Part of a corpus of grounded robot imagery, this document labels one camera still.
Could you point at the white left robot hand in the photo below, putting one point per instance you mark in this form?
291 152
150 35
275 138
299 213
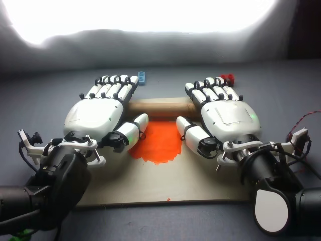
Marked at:
95 115

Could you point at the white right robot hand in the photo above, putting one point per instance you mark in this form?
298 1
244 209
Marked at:
230 118

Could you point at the wooden rolling pin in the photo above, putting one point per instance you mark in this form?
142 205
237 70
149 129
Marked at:
163 106

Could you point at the orange clay dough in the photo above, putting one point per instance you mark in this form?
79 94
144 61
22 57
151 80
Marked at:
158 143

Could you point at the red toy brick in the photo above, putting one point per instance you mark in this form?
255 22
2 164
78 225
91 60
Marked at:
230 78

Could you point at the grey table cloth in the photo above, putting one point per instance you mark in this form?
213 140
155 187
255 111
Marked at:
37 100

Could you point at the light blue toy brick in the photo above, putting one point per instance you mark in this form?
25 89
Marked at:
142 79

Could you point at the light wooden board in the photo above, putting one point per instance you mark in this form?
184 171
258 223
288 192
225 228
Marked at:
150 180

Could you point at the white backdrop sheet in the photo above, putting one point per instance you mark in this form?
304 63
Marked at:
150 50

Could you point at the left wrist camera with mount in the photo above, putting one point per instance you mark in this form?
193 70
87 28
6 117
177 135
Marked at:
33 137

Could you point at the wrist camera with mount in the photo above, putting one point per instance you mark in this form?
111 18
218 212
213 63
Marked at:
299 136
33 137

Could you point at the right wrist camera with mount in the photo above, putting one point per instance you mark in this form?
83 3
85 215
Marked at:
299 136

